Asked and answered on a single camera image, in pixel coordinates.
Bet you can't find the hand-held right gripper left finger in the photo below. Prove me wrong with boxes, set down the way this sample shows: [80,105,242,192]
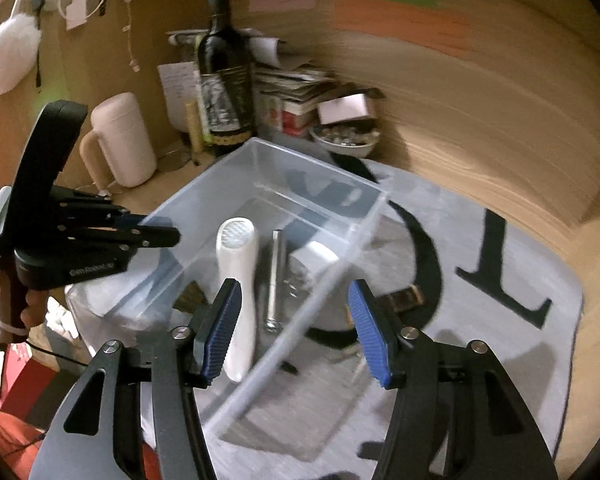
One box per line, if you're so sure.
[27,277,243,480]

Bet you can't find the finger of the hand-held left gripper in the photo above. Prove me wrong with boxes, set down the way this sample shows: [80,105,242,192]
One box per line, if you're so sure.
[55,187,147,229]
[55,228,182,264]

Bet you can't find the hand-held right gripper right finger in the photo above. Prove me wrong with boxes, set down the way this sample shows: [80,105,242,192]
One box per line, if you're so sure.
[347,279,557,480]

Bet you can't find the white handheld massager device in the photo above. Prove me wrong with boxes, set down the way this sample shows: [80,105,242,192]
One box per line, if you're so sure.
[215,216,260,383]

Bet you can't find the orange and black tool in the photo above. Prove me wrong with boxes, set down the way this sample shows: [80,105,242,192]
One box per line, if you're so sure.
[382,287,427,315]

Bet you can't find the silver metal rod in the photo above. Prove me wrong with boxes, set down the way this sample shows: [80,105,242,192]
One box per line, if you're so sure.
[263,229,287,334]

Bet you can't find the white travel adapter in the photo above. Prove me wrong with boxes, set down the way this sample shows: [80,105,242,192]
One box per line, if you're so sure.
[289,240,342,287]

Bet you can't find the clear plastic storage bin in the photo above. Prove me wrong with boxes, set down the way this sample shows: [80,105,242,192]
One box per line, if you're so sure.
[65,137,392,427]

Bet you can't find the person's left hand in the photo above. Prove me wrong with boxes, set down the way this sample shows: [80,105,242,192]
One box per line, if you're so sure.
[0,267,47,342]

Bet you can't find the grey mat with black letters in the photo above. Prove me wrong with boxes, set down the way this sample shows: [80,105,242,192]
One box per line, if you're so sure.
[200,154,584,480]

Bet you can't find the yellow stick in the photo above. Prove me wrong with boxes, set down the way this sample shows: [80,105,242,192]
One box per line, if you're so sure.
[184,101,204,154]

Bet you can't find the white handwritten paper sheet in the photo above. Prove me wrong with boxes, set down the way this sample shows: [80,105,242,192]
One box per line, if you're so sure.
[157,61,201,131]

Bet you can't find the white fluffy pompom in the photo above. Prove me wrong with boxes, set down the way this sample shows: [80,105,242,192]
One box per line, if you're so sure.
[0,12,44,97]

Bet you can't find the dark wine bottle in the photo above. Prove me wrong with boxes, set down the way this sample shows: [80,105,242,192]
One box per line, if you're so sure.
[196,0,255,159]

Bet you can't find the white paper tag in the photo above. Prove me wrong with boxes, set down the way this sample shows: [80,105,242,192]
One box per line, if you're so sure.
[64,0,89,30]

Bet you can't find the white bowl of stones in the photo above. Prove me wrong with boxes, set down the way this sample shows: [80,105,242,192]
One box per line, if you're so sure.
[308,122,381,158]

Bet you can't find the stack of books and magazines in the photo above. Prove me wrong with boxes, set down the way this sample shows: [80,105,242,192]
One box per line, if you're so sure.
[252,56,342,137]

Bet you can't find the white folded paper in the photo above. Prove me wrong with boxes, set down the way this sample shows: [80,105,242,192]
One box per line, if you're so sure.
[240,27,282,69]

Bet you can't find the small white box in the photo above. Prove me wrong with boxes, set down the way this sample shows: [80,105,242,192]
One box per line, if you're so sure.
[317,93,371,125]

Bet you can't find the person's red clothing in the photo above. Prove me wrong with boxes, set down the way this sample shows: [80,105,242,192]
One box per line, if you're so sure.
[0,300,162,480]

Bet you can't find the orange paper note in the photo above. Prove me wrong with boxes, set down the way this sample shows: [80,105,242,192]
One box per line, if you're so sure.
[333,0,471,59]

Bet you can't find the white hanging cord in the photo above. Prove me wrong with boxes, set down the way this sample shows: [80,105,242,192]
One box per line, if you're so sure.
[122,0,141,74]

